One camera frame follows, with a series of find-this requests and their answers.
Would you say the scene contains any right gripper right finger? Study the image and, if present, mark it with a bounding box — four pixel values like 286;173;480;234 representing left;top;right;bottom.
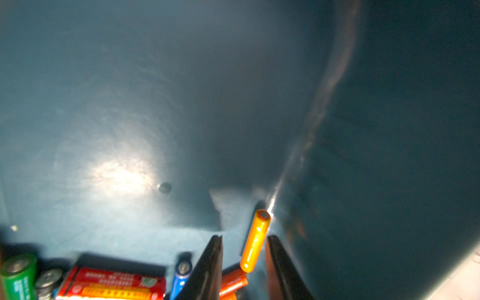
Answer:
266;235;314;300

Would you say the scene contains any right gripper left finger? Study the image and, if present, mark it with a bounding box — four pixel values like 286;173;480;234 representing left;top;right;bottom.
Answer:
176;235;223;300

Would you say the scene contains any orange yellow battery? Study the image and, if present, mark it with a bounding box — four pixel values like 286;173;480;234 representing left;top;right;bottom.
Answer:
240;209;271;273

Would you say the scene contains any teal plastic storage box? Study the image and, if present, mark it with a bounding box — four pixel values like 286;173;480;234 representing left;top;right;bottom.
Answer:
1;1;480;300

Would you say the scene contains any orange battery in box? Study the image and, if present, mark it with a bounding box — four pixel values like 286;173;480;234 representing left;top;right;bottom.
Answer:
219;269;249;300

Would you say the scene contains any green battery in box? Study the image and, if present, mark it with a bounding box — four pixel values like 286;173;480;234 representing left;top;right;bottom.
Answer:
1;253;38;300

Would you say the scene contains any blue silver battery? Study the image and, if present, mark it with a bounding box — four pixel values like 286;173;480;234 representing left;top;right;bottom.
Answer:
169;259;193;300

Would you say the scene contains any red yellow Huahong battery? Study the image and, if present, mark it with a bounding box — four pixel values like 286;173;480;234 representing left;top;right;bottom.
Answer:
55;266;166;300

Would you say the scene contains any silver black battery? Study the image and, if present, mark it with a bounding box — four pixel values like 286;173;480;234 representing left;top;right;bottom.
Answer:
34;268;64;300

